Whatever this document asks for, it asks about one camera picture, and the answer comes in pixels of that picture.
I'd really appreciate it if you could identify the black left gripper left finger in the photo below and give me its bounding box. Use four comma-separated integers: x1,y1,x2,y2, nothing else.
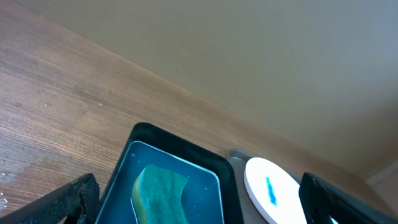
1,173,100,224

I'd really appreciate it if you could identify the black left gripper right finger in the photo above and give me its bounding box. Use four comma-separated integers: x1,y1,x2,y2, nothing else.
298,172,397,224

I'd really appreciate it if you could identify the white plate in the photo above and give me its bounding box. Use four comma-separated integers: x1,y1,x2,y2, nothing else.
244,157,307,224

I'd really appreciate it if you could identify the green yellow sponge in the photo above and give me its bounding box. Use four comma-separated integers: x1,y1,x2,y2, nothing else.
131,164,188,224

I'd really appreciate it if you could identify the dark brown serving tray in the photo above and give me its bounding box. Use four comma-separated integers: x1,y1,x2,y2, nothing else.
226,148,304,224

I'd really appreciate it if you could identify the black water-filled tray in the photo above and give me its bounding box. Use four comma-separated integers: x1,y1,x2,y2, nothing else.
96,122,244,223

